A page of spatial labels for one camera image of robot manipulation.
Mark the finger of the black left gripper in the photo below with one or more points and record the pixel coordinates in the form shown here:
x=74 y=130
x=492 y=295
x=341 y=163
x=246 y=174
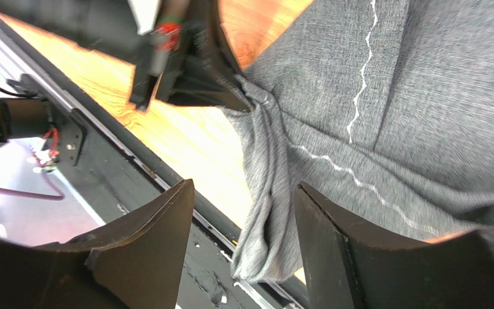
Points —
x=203 y=70

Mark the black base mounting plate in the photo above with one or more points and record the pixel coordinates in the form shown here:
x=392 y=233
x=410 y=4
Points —
x=116 y=174

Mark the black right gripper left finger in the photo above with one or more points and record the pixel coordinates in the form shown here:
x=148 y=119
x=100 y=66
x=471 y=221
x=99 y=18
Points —
x=134 y=261

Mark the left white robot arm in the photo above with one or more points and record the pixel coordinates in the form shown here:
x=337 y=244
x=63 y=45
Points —
x=105 y=26

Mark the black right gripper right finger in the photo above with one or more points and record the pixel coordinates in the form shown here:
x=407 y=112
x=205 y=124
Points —
x=350 y=262

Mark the grey cloth napkin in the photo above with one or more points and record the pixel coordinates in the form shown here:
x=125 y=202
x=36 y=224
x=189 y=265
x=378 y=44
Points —
x=385 y=107

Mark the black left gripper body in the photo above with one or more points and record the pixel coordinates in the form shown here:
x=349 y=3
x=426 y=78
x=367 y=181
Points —
x=161 y=23

